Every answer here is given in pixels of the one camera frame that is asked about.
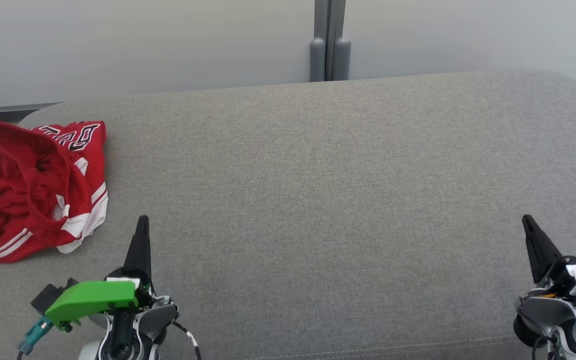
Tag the grey rounded post cover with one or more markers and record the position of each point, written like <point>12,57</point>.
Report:
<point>343,60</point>
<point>318,60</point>

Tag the red shorts with white stripe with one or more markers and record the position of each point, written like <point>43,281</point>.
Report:
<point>18,150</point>

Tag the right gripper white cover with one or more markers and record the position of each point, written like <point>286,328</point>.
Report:
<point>553,310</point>

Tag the grey fabric sofa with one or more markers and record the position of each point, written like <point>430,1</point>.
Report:
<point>318,200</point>

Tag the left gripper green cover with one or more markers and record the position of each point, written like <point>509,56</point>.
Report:
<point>93,297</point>

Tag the grey wall panel post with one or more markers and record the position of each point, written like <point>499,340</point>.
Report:
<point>329,20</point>

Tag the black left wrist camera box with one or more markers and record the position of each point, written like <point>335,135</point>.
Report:
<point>45,296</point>

